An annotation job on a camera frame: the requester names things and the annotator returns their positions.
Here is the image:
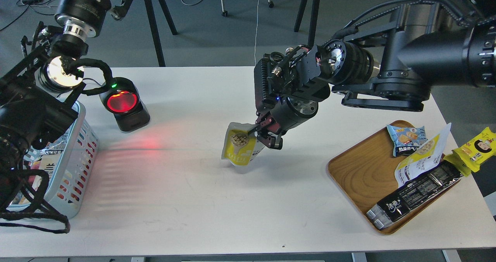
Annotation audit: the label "black long snack package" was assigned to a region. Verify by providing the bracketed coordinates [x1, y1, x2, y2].
[365, 161, 463, 230]

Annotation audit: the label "yellow cartoon snack packet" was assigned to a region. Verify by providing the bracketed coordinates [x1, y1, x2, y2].
[443, 127, 496, 176]

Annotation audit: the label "snack packs inside basket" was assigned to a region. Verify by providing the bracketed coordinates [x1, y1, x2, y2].
[9, 137, 67, 208]

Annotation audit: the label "black barcode scanner red window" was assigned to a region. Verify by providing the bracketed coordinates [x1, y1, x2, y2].
[99, 77, 150, 133]

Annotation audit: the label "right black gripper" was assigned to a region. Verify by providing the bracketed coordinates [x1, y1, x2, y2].
[248, 97, 318, 150]

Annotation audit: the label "light blue plastic basket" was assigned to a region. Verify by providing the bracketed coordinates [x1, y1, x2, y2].
[1, 100, 99, 219]

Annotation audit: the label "yellow white snack pouch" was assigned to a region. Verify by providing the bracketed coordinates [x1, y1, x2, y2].
[221, 122, 265, 165]

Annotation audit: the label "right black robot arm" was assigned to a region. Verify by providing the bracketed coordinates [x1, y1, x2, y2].
[248, 0, 495, 149]

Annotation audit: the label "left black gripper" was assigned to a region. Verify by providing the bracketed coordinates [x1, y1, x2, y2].
[55, 0, 133, 37]

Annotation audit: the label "wooden tray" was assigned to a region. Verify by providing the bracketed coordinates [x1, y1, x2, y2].
[327, 128, 449, 235]

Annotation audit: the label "white hanging cable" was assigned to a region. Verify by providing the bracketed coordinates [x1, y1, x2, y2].
[253, 0, 260, 66]

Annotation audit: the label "yellow white snack bag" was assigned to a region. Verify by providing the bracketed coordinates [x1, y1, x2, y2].
[394, 123, 451, 188]

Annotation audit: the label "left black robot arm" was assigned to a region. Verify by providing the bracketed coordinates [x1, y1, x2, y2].
[1, 0, 142, 234]

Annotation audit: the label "blue snack packet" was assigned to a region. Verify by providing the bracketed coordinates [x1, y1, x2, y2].
[386, 125, 428, 157]

